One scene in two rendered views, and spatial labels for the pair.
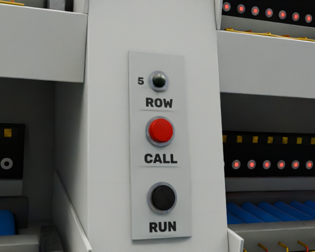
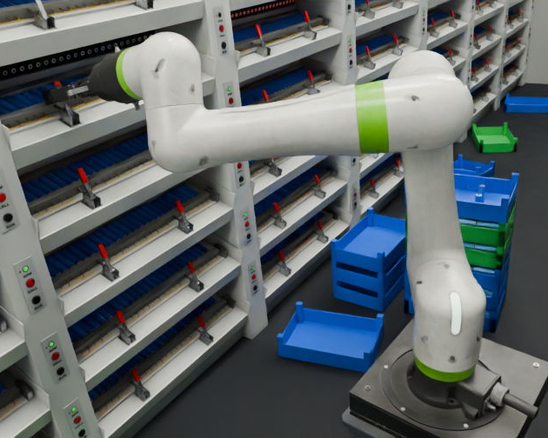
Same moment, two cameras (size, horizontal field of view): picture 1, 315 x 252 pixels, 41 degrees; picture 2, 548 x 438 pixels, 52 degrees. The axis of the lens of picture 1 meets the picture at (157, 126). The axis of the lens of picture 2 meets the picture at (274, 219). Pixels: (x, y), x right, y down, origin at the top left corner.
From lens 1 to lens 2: 1.35 m
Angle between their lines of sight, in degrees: 48
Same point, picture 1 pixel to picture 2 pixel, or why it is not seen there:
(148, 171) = (220, 39)
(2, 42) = (190, 12)
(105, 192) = (214, 46)
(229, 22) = not seen: outside the picture
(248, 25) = not seen: outside the picture
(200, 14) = not seen: outside the picture
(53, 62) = (197, 14)
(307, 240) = (242, 48)
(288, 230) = (237, 45)
